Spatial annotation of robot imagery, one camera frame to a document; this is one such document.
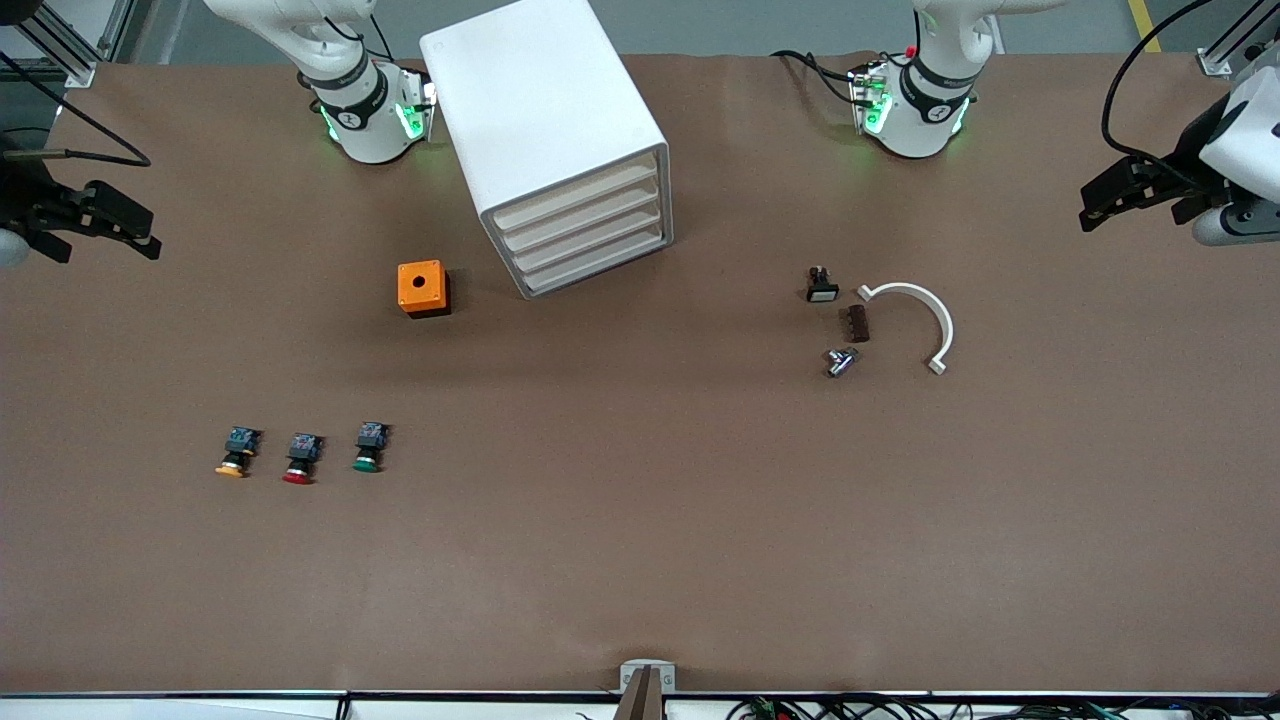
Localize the black right arm base cable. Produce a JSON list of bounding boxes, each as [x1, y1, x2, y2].
[[320, 15, 396, 63]]

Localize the black arm base cable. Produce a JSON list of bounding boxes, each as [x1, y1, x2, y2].
[[320, 15, 396, 63], [770, 50, 863, 106]]

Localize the white curved plastic bracket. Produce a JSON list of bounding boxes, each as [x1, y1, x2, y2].
[[857, 282, 955, 376]]

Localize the brown table cover sheet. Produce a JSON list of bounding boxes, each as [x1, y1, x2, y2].
[[0, 50, 1280, 698]]

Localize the green mushroom push button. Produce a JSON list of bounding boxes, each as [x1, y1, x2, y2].
[[352, 421, 390, 474]]

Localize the red mushroom push button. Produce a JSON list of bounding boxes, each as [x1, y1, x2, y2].
[[281, 432, 324, 486]]

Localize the grey metal camera mount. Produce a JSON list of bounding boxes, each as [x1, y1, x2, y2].
[[620, 660, 677, 720]]

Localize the aluminium frame profile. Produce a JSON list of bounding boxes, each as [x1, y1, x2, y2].
[[0, 0, 136, 89], [1198, 0, 1280, 79]]

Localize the tangled black cables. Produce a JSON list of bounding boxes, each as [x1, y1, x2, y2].
[[725, 693, 1280, 720]]

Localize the yellow mushroom push button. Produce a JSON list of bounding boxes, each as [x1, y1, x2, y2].
[[214, 426, 263, 479]]

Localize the black left arm base cable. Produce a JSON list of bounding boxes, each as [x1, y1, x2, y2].
[[770, 50, 863, 106]]

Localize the orange button enclosure box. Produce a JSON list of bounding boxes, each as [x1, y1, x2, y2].
[[397, 260, 451, 319]]

